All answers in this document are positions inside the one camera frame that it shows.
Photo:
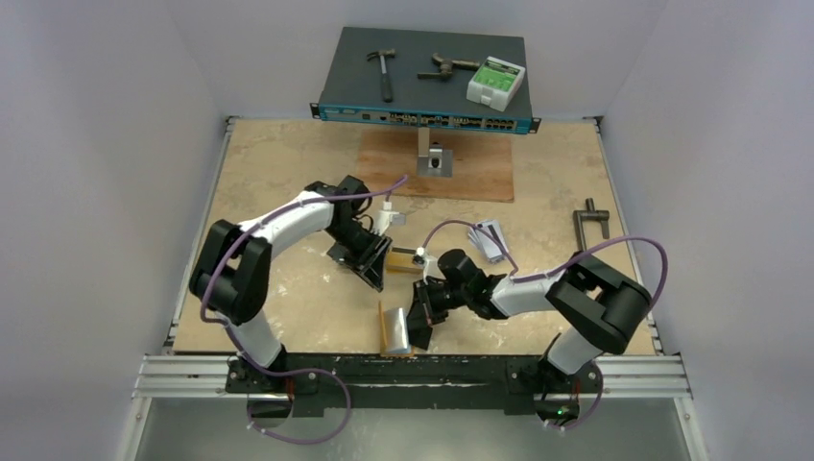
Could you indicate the plywood board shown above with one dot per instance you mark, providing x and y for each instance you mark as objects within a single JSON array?
[{"x": 474, "y": 167}]

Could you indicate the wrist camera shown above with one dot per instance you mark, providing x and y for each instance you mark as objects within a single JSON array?
[
  {"x": 428, "y": 264},
  {"x": 386, "y": 217}
]

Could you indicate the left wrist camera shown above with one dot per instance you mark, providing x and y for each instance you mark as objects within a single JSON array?
[{"x": 386, "y": 217}]

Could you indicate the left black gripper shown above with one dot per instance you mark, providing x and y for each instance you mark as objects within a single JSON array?
[{"x": 372, "y": 273}]

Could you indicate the gold credit card stack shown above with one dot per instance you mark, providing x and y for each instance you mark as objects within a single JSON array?
[{"x": 401, "y": 260}]

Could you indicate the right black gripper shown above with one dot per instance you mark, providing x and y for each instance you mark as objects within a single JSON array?
[{"x": 429, "y": 303}]

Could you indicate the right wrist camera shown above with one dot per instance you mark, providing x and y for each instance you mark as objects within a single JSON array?
[{"x": 428, "y": 264}]

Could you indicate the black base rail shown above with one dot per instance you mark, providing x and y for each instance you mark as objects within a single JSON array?
[{"x": 310, "y": 383}]

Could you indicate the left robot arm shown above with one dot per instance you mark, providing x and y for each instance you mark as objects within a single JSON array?
[{"x": 231, "y": 276}]

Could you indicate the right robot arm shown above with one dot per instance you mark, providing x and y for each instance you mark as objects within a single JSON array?
[{"x": 602, "y": 306}]

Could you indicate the small hammer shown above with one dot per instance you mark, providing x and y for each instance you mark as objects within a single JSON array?
[{"x": 386, "y": 89}]

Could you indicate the orange leather card holder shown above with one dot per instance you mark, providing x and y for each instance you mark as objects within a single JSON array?
[{"x": 394, "y": 338}]

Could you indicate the metal stand bracket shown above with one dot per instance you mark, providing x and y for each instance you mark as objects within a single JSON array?
[{"x": 433, "y": 159}]

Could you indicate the blue network switch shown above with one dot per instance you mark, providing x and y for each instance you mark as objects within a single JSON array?
[{"x": 351, "y": 92}]

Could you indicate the aluminium frame rail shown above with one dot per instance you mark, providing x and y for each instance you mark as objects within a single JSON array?
[{"x": 168, "y": 376}]

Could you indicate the white credit card stack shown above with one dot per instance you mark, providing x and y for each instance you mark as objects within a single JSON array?
[{"x": 487, "y": 237}]

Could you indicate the brass clamp tool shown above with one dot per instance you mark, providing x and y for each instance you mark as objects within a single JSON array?
[{"x": 446, "y": 68}]

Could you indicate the white green electronic box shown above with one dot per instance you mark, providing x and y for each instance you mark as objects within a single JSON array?
[{"x": 495, "y": 83}]

